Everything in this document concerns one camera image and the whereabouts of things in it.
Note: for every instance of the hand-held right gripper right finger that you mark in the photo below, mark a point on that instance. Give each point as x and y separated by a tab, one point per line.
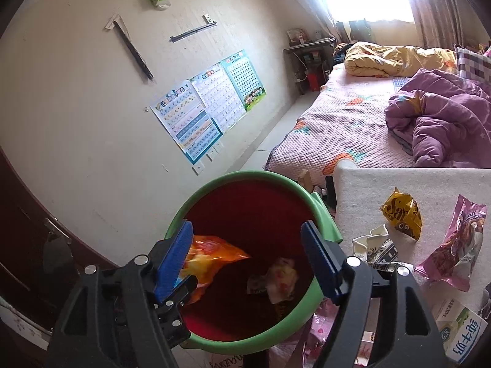
320	260

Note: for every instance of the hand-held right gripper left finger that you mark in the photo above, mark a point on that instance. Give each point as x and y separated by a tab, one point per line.
174	260

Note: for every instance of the orange snack packet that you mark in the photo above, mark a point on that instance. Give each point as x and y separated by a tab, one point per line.
214	255

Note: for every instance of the red bin with green rim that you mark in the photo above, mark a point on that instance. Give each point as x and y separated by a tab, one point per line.
249	207

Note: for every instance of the crumpled pale wrapper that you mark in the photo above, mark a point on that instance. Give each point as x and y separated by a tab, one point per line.
282	280

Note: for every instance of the pink plastic bag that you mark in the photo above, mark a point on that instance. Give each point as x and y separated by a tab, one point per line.
322	326

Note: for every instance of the yellow snack packet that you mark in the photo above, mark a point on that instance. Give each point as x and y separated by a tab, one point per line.
399	209

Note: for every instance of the pink snack packet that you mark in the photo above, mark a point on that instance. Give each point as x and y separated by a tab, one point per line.
452	253

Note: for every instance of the bed with pink sheet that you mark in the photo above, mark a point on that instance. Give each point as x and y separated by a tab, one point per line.
345	130

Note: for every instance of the dark wooden door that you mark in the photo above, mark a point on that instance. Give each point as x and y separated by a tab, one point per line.
27	245

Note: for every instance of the white green milk carton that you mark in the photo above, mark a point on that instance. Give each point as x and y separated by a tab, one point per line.
460	329

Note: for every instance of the purple quilt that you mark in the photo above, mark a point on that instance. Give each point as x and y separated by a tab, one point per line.
441	122

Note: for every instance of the dark bedside table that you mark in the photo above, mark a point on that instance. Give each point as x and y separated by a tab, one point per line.
308	48

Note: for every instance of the yellow quilt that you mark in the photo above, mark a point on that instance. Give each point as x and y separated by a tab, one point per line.
391	59

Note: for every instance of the checkered pillow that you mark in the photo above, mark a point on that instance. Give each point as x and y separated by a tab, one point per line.
473	63

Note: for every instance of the brown curtain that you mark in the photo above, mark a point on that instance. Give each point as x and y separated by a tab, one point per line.
437	4
307	0

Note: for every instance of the blue wall poster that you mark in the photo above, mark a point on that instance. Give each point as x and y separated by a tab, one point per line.
184	122

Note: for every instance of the white wall poster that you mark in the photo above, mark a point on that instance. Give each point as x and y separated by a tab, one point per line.
218	96

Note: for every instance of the green wall poster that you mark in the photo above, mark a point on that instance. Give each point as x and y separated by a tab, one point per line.
243	78

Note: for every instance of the long black wall rail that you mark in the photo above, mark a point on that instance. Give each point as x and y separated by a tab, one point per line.
132	51

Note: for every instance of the short black wall rail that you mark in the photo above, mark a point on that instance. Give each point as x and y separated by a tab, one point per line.
191	32

